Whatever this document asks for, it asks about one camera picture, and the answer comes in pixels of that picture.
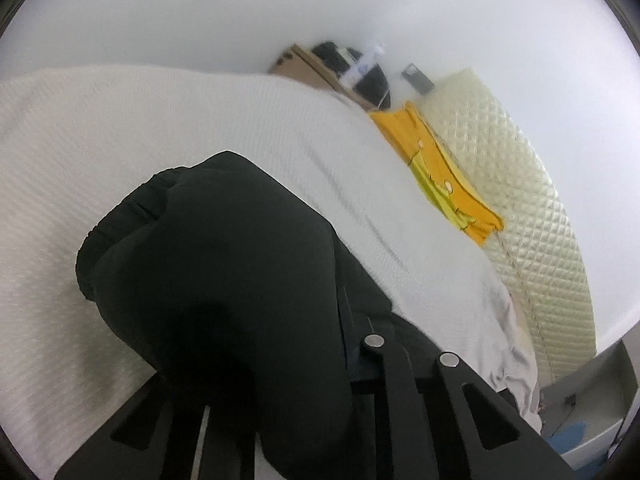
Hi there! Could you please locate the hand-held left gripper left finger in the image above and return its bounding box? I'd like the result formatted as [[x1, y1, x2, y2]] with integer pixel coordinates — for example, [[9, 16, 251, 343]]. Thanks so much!
[[54, 377, 263, 480]]

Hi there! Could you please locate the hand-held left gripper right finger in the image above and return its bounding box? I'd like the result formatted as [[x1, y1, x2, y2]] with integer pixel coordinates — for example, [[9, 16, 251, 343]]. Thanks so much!
[[339, 285, 577, 480]]

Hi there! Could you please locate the black jacket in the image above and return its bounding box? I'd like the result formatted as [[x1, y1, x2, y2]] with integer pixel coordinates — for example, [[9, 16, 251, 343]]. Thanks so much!
[[76, 150, 451, 480]]

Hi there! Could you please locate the yellow pillow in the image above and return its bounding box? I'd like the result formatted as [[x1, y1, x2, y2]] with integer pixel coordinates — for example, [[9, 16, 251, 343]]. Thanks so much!
[[369, 101, 503, 247]]

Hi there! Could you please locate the cream quilted headboard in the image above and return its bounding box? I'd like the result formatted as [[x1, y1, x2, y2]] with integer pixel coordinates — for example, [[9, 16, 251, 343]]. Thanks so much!
[[420, 67, 598, 376]]

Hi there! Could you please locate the black bag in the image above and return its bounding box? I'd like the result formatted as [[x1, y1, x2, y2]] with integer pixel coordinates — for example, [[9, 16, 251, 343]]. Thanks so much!
[[310, 42, 393, 108]]

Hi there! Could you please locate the light textured bed sheet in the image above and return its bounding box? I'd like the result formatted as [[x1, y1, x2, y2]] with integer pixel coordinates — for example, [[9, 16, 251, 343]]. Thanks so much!
[[0, 65, 543, 480]]

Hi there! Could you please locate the white bottle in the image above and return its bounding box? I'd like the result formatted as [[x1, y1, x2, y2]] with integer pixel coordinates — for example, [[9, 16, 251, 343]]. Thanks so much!
[[340, 44, 386, 86]]

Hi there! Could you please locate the brown cardboard box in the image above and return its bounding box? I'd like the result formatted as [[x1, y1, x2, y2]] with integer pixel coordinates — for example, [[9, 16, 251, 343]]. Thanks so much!
[[267, 44, 381, 111]]

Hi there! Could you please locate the dark wall socket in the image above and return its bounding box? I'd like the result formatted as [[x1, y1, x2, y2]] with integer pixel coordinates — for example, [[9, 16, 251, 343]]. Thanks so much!
[[402, 63, 433, 95]]

